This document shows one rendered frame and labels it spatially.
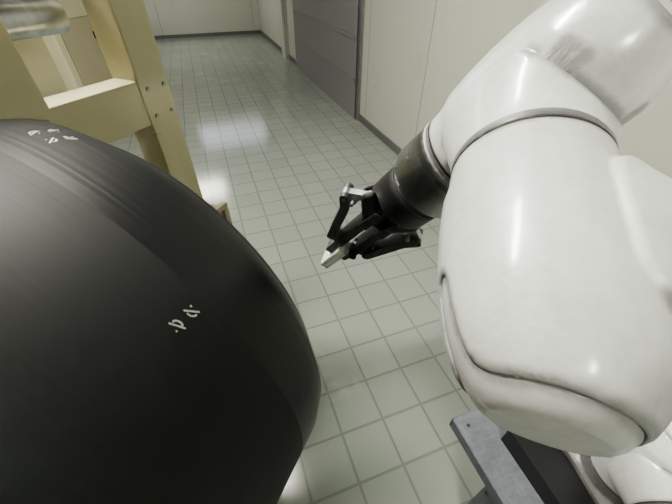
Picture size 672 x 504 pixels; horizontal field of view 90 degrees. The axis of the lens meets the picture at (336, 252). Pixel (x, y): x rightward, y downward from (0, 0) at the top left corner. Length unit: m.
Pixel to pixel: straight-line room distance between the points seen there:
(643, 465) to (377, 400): 1.13
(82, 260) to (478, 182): 0.27
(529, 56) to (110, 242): 0.32
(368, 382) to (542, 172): 1.67
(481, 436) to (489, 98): 0.93
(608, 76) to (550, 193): 0.10
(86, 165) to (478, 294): 0.32
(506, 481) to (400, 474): 0.69
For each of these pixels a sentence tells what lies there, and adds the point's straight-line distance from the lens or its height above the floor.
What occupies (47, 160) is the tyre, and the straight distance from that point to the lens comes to 0.37.
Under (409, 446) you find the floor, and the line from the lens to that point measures 1.72.
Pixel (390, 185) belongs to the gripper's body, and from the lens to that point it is 0.37.
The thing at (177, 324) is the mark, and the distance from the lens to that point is 0.29.
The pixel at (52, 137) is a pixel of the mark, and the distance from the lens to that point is 0.40.
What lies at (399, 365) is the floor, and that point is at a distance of 1.89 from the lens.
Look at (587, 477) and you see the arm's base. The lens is 1.06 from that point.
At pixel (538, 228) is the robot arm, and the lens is 0.18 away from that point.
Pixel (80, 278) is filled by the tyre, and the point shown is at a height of 1.44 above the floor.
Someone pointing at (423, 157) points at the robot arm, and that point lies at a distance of 0.33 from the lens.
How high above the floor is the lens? 1.60
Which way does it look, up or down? 41 degrees down
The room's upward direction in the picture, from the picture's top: straight up
